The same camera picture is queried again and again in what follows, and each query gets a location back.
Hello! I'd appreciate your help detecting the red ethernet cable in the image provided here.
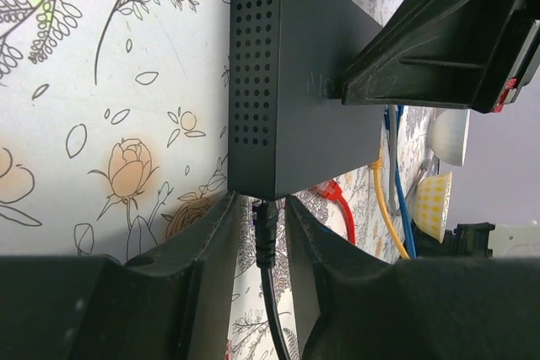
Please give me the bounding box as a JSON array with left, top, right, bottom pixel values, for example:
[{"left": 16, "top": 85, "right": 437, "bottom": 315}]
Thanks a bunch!
[{"left": 314, "top": 179, "right": 358, "bottom": 246}]

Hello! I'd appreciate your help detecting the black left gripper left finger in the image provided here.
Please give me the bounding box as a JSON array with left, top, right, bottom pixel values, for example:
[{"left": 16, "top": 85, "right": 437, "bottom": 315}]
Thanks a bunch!
[{"left": 123, "top": 192, "right": 236, "bottom": 359}]

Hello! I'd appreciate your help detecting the white ceramic bowl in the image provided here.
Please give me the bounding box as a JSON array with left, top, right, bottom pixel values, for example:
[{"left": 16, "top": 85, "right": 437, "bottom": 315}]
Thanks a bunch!
[{"left": 428, "top": 110, "right": 470, "bottom": 167}]

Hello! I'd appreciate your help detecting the yellow ethernet cable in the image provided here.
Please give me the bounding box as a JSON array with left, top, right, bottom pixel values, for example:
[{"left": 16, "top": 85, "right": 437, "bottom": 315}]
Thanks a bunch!
[{"left": 370, "top": 157, "right": 411, "bottom": 261}]

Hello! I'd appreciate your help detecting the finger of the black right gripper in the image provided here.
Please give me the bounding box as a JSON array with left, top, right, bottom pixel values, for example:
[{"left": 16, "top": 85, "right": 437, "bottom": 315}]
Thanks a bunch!
[{"left": 335, "top": 0, "right": 539, "bottom": 114}]

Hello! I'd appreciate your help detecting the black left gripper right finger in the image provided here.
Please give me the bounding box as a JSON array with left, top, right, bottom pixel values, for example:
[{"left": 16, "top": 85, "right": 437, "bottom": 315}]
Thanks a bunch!
[{"left": 283, "top": 196, "right": 397, "bottom": 360}]

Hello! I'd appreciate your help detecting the grey ethernet cable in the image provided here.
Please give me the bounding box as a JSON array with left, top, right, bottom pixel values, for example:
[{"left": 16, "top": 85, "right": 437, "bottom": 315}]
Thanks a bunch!
[{"left": 386, "top": 105, "right": 402, "bottom": 216}]

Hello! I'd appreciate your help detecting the yellow patterned small bowl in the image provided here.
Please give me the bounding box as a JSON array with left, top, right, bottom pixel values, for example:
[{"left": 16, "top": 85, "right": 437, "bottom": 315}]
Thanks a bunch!
[{"left": 413, "top": 172, "right": 452, "bottom": 244}]

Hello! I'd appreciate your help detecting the black ethernet cable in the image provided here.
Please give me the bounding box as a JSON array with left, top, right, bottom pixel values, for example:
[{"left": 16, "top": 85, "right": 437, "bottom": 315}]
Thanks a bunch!
[{"left": 251, "top": 197, "right": 294, "bottom": 360}]

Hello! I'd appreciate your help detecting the dark grey network switch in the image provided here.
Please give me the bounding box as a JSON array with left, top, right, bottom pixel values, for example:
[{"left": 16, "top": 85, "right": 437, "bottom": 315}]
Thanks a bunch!
[{"left": 228, "top": 0, "right": 383, "bottom": 201}]

